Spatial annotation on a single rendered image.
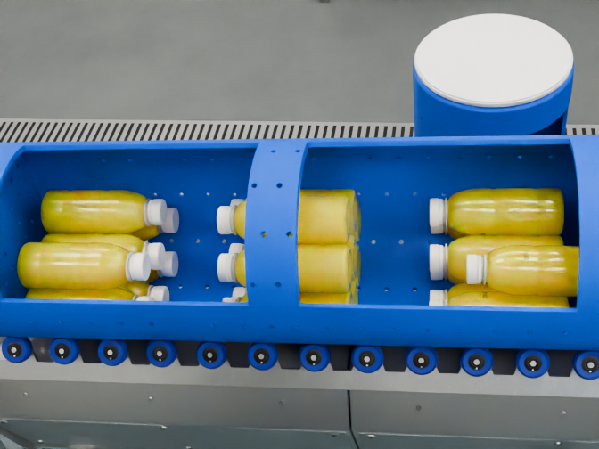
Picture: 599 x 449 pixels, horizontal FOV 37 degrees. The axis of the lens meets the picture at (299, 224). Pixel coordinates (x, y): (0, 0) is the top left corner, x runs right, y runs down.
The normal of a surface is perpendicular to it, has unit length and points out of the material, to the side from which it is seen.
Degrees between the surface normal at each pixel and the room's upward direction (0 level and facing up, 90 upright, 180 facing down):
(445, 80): 0
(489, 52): 0
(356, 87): 0
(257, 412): 70
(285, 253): 50
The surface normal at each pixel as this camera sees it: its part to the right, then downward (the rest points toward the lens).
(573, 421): -0.15, 0.43
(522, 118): 0.20, 0.67
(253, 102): -0.11, -0.71
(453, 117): -0.57, 0.62
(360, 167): -0.10, 0.80
